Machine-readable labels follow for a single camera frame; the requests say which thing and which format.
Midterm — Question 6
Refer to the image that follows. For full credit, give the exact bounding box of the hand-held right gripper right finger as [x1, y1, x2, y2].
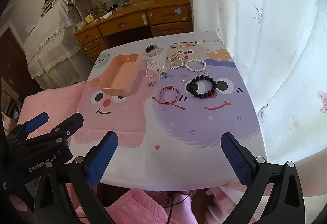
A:
[220, 132, 304, 224]

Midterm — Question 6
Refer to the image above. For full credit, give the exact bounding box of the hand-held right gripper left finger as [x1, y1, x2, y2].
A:
[33, 131, 118, 224]

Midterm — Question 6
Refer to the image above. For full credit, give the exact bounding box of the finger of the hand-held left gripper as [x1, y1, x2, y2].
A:
[47, 113, 84, 143]
[6, 112, 49, 141]

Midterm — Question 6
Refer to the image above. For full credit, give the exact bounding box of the pink plastic tray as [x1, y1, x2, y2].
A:
[98, 53, 143, 97]

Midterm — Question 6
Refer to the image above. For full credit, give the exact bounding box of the black bead bracelet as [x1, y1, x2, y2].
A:
[186, 75, 217, 99]

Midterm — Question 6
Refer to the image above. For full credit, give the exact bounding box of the white pearl necklace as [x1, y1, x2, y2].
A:
[145, 60, 165, 78]

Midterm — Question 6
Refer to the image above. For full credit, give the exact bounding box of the red string bracelet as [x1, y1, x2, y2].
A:
[152, 87, 185, 110]

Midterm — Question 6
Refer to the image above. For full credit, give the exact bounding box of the white pearl bracelet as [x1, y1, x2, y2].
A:
[184, 59, 206, 72]

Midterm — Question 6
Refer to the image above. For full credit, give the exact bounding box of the gold leaf hair comb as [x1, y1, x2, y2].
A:
[166, 52, 185, 69]

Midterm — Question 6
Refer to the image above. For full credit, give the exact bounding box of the pink quilt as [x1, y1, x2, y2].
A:
[8, 81, 246, 224]

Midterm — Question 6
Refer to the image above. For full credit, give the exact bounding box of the brown wooden door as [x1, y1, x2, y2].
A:
[0, 26, 43, 102]

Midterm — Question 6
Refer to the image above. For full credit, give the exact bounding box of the white lace furniture cover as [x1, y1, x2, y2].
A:
[23, 0, 88, 89]

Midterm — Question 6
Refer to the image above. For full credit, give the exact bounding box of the pink smartwatch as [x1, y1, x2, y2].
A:
[145, 45, 164, 57]

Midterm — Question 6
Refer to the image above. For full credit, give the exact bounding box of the wooden desk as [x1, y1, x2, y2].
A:
[74, 0, 193, 61]

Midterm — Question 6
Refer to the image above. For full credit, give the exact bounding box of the white floral curtain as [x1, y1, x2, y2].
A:
[188, 0, 327, 163]

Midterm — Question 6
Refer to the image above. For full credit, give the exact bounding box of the black cable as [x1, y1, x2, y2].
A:
[163, 189, 195, 224]

